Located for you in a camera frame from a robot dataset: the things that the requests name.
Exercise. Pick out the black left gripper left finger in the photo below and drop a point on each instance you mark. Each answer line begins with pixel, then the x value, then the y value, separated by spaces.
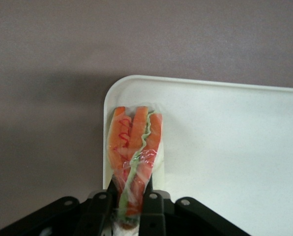
pixel 63 216

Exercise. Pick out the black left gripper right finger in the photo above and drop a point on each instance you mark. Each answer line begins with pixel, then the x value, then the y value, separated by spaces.
pixel 185 218

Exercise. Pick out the triangle sandwich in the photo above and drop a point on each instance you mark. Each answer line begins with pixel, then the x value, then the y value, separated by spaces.
pixel 136 132

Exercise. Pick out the cream plastic serving tray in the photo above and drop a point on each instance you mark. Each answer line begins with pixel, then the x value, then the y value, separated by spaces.
pixel 235 147

